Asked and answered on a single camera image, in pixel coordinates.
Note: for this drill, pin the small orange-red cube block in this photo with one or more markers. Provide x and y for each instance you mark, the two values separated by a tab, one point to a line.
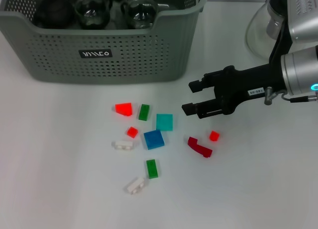
214	135

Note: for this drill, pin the teal square toy plate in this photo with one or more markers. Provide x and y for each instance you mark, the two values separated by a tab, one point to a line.
164	122

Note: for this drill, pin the blue square toy plate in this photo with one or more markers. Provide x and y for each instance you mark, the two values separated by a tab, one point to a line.
154	139

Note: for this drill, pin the green toy brick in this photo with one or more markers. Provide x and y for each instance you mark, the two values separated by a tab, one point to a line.
144	112
152	169

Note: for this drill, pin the grey-green perforated storage bin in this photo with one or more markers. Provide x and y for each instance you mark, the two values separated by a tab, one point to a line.
149	52

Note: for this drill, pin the white toy brick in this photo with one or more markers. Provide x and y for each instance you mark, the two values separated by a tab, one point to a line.
135	186
123	145

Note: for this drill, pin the dark red curved block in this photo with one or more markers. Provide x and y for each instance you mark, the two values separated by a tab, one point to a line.
198	147

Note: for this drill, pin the small red square block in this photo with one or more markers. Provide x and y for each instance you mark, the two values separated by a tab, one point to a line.
132	132

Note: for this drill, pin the glass teacup with black holder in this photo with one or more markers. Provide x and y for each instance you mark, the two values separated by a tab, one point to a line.
139	13
93	13

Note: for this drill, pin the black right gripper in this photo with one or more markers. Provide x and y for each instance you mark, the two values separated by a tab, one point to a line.
248	85

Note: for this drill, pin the red sloped toy block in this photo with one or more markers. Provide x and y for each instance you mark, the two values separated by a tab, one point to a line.
124	108

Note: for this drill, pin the black clay teapot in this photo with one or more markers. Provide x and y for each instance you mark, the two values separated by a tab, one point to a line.
54	13

